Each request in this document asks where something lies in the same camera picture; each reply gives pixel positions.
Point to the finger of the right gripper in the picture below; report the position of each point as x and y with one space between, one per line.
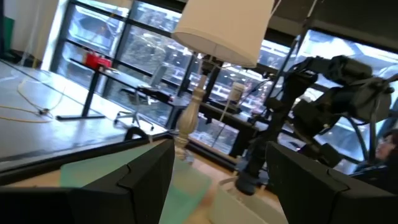
270 152
258 155

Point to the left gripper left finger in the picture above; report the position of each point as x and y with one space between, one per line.
93 205

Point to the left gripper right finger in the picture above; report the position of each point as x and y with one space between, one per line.
326 199

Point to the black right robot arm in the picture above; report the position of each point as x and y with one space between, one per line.
342 102

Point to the grey office chair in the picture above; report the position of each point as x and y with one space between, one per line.
136 96

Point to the green translucent plastic tray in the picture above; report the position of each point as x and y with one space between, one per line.
93 168

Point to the person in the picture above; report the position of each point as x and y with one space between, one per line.
388 149

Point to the white shade table lamp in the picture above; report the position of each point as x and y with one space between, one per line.
224 28

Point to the red toolbox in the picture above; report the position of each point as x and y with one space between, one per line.
98 60

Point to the green panel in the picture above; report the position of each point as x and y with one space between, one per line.
8 34

